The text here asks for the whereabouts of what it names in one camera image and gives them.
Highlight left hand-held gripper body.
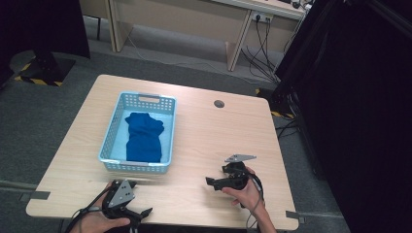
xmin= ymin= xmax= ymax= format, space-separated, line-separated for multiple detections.
xmin=101 ymin=179 xmax=138 ymax=220

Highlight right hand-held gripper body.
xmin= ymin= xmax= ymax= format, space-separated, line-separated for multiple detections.
xmin=221 ymin=153 xmax=258 ymax=191

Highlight blue cloth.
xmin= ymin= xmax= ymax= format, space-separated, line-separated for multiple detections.
xmin=124 ymin=112 xmax=165 ymax=164

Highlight light blue plastic basket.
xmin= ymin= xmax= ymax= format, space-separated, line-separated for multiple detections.
xmin=97 ymin=90 xmax=178 ymax=174

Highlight person's right hand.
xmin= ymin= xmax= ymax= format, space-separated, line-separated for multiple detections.
xmin=221 ymin=166 xmax=264 ymax=214

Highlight person's left hand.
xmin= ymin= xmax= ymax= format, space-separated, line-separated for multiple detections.
xmin=71 ymin=181 xmax=131 ymax=233

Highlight grey tape piece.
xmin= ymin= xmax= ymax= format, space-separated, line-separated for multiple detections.
xmin=18 ymin=190 xmax=52 ymax=202
xmin=285 ymin=210 xmax=306 ymax=225

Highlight yellow black hazard tape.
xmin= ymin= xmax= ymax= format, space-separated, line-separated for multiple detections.
xmin=256 ymin=86 xmax=295 ymax=120

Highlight black stand base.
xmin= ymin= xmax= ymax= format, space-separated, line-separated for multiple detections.
xmin=14 ymin=51 xmax=77 ymax=87

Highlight black curtain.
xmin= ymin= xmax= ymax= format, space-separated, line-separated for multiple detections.
xmin=273 ymin=0 xmax=412 ymax=233

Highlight beige wooden desk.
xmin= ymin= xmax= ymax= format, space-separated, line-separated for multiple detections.
xmin=80 ymin=0 xmax=307 ymax=72

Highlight dark curtain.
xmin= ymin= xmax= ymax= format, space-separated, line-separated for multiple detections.
xmin=0 ymin=0 xmax=91 ymax=88

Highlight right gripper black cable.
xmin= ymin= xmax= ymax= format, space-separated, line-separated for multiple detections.
xmin=241 ymin=173 xmax=265 ymax=233

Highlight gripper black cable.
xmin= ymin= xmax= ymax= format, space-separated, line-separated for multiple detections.
xmin=241 ymin=173 xmax=265 ymax=233
xmin=63 ymin=185 xmax=113 ymax=233

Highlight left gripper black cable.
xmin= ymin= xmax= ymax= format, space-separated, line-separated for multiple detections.
xmin=63 ymin=185 xmax=113 ymax=233

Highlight black floor cables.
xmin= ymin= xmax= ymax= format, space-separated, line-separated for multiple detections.
xmin=275 ymin=118 xmax=299 ymax=140

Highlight white floor cable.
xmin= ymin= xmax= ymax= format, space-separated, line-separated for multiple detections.
xmin=124 ymin=27 xmax=257 ymax=83

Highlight hanging black cables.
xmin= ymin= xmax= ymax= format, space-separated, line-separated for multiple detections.
xmin=241 ymin=17 xmax=281 ymax=83

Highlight white wall power socket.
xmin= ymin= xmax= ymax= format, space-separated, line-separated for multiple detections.
xmin=252 ymin=11 xmax=274 ymax=23

